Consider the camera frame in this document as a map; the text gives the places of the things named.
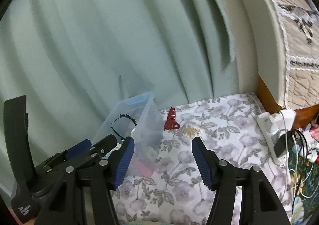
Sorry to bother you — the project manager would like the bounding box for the black clover bead necklace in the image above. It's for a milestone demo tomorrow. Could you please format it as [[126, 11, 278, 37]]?
[[110, 114, 138, 141]]

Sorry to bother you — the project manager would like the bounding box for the clear plastic storage bin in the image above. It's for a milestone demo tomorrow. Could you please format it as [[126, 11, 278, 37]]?
[[92, 92, 164, 178]]

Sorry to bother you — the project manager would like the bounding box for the black power adapter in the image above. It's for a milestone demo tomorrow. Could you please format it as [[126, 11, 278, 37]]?
[[274, 131, 294, 158]]

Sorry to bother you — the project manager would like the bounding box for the white power strip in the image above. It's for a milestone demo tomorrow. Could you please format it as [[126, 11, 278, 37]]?
[[257, 112, 287, 168]]

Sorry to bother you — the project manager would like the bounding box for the floral white blanket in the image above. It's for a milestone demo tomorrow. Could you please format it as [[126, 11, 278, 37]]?
[[114, 93, 291, 224]]

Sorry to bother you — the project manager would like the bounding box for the red hair claw clip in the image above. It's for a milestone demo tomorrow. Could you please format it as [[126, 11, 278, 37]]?
[[164, 108, 180, 131]]

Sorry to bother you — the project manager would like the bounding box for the cotton swab bundle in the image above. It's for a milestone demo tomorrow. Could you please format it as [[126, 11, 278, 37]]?
[[183, 125, 204, 138]]

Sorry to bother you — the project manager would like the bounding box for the green curtain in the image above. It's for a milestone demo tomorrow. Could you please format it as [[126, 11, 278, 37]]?
[[1, 0, 239, 164]]

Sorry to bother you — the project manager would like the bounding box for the white bed headboard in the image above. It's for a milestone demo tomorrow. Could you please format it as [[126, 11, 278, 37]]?
[[216, 0, 286, 105]]

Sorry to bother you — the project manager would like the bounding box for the beige quilted bedspread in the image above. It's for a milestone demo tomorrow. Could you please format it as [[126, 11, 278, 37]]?
[[271, 0, 318, 110]]

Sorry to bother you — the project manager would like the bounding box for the orange wooden bed frame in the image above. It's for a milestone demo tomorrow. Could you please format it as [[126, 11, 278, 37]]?
[[256, 76, 318, 128]]

